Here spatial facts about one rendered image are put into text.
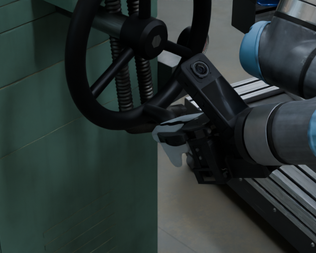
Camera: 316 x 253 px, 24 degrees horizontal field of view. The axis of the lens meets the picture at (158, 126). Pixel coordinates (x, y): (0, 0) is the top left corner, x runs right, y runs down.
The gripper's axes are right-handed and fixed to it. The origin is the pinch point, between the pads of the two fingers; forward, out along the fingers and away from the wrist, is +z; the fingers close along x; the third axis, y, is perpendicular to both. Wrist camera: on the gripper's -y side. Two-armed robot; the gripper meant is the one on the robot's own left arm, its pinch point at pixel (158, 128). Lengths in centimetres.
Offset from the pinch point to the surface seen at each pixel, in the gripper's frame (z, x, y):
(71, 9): 5.4, -2.1, -20.1
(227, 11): 141, 156, 13
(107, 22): 4.9, 2.3, -16.4
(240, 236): 56, 50, 52
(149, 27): -3.0, 3.2, -13.9
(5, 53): 17.0, -8.6, -17.7
